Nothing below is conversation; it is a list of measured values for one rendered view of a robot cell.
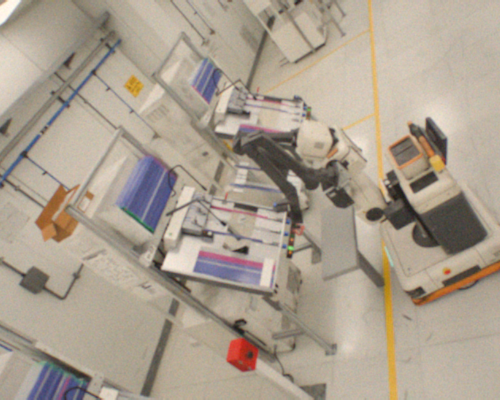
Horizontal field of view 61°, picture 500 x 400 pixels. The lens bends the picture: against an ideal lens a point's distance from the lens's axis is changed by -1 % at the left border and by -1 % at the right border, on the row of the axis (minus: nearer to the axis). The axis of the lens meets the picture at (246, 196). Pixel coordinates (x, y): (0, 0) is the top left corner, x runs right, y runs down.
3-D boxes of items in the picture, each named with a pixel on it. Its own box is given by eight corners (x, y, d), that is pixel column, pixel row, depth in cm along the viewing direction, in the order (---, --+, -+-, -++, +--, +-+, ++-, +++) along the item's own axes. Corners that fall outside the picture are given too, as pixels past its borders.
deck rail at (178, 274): (272, 294, 269) (274, 290, 265) (272, 298, 268) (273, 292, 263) (162, 271, 273) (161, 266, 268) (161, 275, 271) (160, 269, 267)
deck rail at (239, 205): (285, 216, 316) (286, 209, 312) (284, 217, 315) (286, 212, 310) (190, 197, 320) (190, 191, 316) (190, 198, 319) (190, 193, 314)
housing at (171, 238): (195, 201, 319) (195, 187, 309) (176, 253, 285) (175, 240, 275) (184, 198, 320) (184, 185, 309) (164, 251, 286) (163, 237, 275)
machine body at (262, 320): (305, 275, 363) (260, 232, 334) (298, 353, 314) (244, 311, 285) (247, 292, 398) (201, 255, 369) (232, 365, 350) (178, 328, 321)
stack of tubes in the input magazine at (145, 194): (177, 178, 303) (149, 151, 290) (154, 232, 268) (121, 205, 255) (166, 184, 310) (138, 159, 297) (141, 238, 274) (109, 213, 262)
